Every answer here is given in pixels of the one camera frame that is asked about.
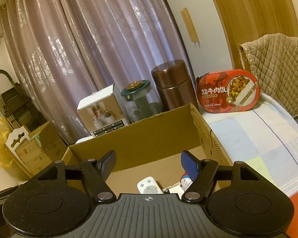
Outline red cartoon figurine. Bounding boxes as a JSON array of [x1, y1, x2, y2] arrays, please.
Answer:
[[180, 172, 193, 192]]

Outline white square tray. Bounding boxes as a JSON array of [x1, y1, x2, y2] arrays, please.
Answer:
[[162, 182, 184, 199]]

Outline white remote control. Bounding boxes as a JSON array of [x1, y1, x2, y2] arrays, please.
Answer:
[[137, 176, 163, 194]]

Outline side cardboard box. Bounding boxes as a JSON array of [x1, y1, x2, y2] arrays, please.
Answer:
[[15, 122, 67, 176]]

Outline open brown cardboard box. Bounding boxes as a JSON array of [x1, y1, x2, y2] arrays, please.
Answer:
[[62, 105, 232, 196]]

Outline white product box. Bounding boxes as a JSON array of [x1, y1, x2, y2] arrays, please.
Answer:
[[77, 84, 129, 138]]

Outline checkered blue tablecloth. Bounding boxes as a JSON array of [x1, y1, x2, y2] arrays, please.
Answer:
[[202, 93, 298, 197]]

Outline red beef rice meal box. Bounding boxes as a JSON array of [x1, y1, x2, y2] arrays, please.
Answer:
[[196, 69, 260, 113]]

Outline glass jar green lid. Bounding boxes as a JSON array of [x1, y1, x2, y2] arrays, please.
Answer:
[[120, 80, 163, 123]]

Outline white carved chair back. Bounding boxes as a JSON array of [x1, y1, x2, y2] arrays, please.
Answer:
[[5, 126, 30, 154]]

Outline dark folding ladder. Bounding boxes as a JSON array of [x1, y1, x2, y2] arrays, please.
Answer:
[[0, 69, 47, 132]]

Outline brown metal canister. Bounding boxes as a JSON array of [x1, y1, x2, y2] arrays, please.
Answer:
[[151, 60, 198, 111]]

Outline yellow plastic bag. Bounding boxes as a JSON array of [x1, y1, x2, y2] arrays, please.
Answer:
[[0, 117, 13, 168]]

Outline beige quilted chair cover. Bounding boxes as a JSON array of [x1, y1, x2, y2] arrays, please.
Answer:
[[238, 33, 298, 117]]

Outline purple curtain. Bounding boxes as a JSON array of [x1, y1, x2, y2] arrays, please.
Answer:
[[0, 0, 189, 145]]

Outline wooden strips on wall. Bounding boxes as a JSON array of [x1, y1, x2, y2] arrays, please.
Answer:
[[180, 8, 200, 45]]

